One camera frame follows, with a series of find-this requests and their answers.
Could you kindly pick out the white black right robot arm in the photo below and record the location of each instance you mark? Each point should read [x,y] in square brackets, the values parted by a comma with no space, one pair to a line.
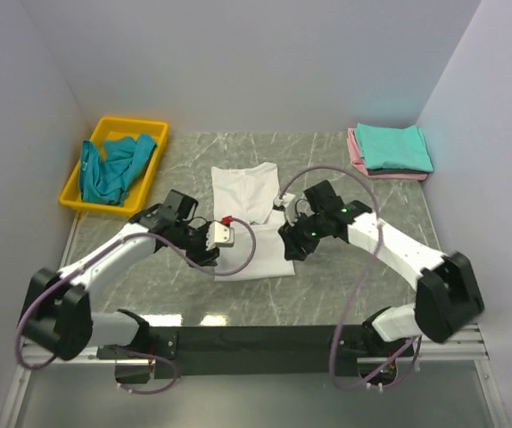
[447,297]

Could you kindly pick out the white t shirt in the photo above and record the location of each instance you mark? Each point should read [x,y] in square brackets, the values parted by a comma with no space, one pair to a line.
[248,194]

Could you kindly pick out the teal crumpled t shirt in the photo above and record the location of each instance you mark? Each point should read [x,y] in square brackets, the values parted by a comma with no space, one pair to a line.
[107,181]

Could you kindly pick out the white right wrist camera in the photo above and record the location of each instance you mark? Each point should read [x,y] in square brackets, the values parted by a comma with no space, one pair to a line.
[284,202]

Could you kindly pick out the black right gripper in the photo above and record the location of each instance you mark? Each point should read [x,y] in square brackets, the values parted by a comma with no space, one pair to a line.
[293,242]

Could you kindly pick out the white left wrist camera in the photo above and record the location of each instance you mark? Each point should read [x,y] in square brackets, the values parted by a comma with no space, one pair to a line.
[220,234]

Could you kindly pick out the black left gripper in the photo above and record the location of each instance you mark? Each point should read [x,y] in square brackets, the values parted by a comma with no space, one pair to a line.
[203,257]

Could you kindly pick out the pink folded t shirt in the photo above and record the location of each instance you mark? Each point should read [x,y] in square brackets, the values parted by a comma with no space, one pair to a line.
[357,163]

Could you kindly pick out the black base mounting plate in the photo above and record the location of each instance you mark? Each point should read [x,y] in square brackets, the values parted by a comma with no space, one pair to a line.
[255,350]

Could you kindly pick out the aluminium rail frame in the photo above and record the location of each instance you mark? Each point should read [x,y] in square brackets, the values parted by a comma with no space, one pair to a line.
[194,300]

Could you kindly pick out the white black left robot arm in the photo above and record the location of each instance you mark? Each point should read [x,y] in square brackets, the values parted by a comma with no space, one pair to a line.
[58,313]

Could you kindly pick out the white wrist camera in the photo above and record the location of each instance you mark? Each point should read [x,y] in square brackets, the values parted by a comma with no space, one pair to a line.
[284,202]
[220,234]

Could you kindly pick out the turquoise folded t shirt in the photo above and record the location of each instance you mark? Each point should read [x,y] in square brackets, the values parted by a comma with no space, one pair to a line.
[393,148]

